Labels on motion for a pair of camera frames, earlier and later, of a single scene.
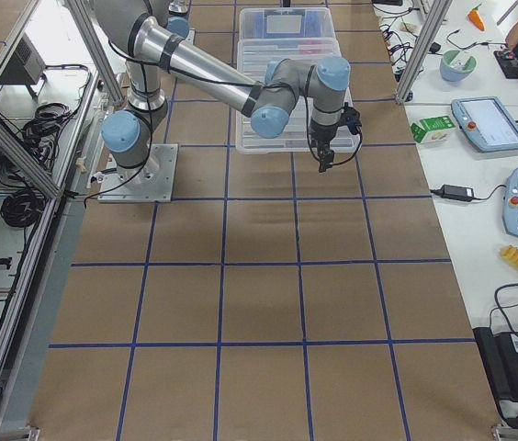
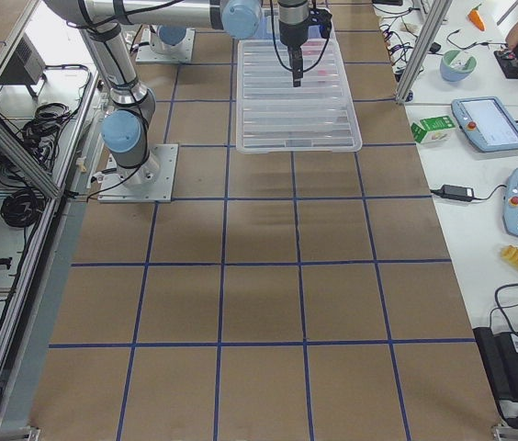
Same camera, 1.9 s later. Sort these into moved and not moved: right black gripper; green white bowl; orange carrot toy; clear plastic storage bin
Moved: right black gripper
Not moved: clear plastic storage bin; orange carrot toy; green white bowl
